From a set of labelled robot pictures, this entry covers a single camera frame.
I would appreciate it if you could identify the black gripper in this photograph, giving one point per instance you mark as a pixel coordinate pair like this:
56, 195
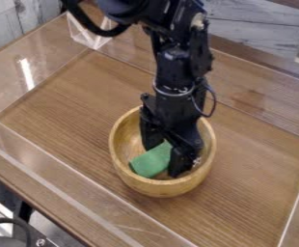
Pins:
168, 119

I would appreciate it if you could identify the green rectangular block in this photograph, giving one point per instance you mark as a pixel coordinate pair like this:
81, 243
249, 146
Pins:
152, 162

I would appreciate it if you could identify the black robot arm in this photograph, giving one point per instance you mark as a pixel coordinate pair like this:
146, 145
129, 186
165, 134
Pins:
176, 26

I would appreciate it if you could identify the brown wooden bowl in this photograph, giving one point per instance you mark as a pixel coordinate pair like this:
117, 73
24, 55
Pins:
124, 147

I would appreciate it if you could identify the black table leg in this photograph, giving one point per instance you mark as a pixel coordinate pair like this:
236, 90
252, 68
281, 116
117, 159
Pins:
22, 211

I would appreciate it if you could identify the clear acrylic corner bracket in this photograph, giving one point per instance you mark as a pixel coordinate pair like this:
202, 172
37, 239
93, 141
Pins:
82, 36

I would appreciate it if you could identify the black metal base plate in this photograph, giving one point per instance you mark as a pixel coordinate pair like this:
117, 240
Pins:
38, 239

